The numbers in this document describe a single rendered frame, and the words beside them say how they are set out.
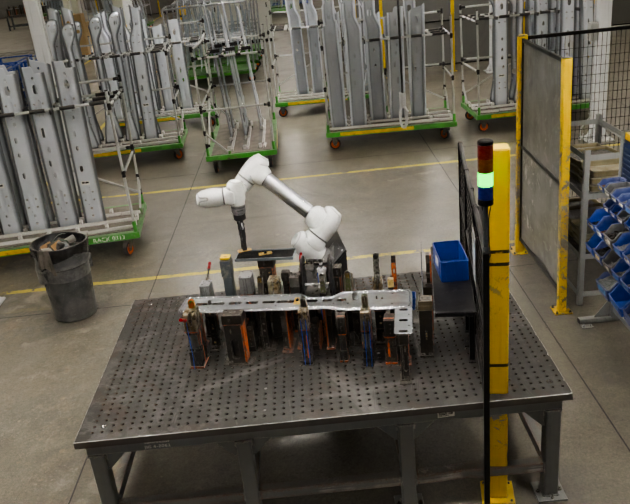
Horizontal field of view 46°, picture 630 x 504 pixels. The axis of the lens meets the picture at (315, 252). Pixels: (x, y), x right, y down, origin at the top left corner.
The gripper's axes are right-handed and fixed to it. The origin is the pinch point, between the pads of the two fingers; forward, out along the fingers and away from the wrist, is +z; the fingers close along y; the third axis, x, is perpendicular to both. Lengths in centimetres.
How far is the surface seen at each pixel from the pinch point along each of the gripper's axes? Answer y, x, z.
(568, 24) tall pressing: -525, 604, -22
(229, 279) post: -3.8, -11.6, 23.2
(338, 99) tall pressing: -605, 272, 49
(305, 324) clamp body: 67, 17, 28
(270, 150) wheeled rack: -552, 149, 92
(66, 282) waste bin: -203, -124, 83
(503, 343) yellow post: 138, 99, 25
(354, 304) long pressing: 64, 47, 25
